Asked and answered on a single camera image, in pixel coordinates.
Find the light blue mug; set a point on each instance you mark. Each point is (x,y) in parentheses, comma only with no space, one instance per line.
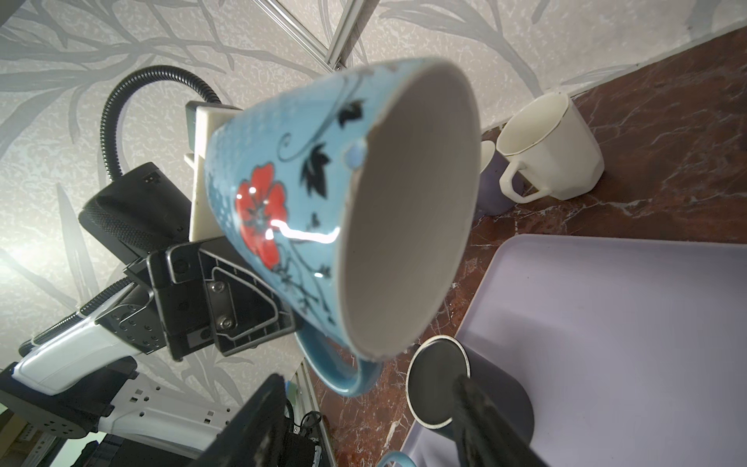
(396,457)

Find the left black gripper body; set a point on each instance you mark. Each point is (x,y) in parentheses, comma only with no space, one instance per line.
(165,306)

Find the aluminium frame rail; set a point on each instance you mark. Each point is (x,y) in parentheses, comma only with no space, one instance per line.
(344,46)

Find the lavender mug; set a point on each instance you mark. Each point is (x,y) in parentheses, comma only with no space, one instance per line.
(491,200)

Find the lavender plastic tray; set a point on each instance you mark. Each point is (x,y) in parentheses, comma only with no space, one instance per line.
(632,352)

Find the black mug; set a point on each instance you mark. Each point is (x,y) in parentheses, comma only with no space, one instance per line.
(434,369)

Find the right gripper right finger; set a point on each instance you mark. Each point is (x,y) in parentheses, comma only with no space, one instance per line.
(481,435)

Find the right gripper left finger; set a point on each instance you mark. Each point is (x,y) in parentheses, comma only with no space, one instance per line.
(254,437)

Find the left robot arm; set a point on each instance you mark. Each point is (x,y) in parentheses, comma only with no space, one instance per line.
(76,377)

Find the blue dotted square mug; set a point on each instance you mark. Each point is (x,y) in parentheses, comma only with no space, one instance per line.
(353,198)

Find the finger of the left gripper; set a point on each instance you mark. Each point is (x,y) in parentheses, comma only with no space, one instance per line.
(245,312)

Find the white faceted mug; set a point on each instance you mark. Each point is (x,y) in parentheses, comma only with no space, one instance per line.
(550,150)

